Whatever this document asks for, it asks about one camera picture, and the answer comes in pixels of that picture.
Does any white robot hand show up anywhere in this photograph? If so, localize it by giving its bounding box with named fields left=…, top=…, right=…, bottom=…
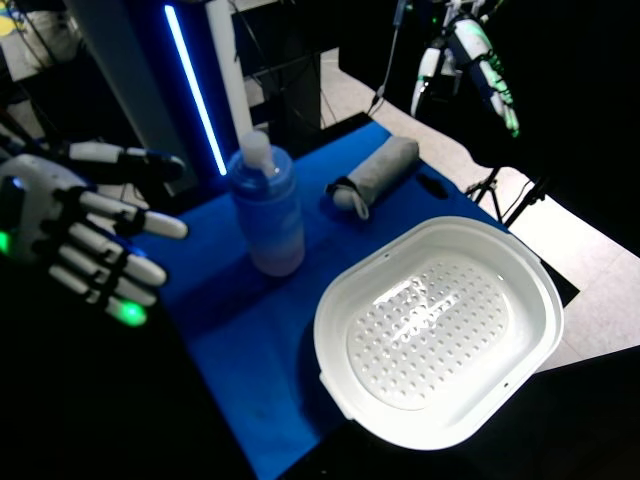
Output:
left=409, top=13, right=521, bottom=139
left=0, top=141, right=190, bottom=329

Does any grey umbrella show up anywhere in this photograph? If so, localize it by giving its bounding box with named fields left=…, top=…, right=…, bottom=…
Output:
left=324, top=135, right=421, bottom=221

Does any blue pink gradient water bottle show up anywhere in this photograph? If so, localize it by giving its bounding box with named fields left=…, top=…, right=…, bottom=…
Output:
left=227, top=130, right=306, bottom=278

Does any black tripod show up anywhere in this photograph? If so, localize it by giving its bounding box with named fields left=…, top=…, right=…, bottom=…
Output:
left=464, top=167, right=551, bottom=226

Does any grey metal column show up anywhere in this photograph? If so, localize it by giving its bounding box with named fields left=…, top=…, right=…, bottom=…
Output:
left=64, top=0, right=199, bottom=194

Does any black metal rack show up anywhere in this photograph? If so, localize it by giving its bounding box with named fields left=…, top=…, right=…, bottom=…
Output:
left=227, top=0, right=346, bottom=151

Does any blue glowing light strip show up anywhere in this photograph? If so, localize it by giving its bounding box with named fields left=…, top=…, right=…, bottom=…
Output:
left=163, top=4, right=229, bottom=177

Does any blue table mat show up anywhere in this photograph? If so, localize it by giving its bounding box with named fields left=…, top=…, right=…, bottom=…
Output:
left=132, top=121, right=511, bottom=479

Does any white perforated plastic basin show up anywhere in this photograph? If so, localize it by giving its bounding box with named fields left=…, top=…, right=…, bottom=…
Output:
left=313, top=215, right=566, bottom=449

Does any white vertical post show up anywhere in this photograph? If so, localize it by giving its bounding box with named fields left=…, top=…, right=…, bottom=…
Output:
left=206, top=0, right=254, bottom=146

